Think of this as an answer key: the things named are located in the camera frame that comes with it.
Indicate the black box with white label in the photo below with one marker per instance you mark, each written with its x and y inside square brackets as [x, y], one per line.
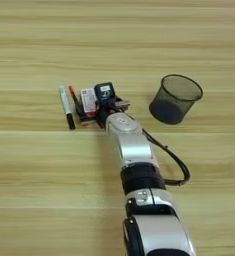
[104, 92]

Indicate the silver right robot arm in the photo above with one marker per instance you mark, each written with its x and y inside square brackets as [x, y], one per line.
[135, 146]

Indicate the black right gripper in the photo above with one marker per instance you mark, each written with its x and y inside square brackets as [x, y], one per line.
[104, 113]

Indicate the red marker pen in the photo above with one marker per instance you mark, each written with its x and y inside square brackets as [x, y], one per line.
[72, 92]

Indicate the silver marker with black cap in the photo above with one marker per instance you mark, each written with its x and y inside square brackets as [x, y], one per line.
[66, 106]

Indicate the black mesh pen cup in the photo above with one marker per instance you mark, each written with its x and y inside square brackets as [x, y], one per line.
[175, 100]

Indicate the small red and white box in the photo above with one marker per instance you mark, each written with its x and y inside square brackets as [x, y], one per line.
[88, 100]

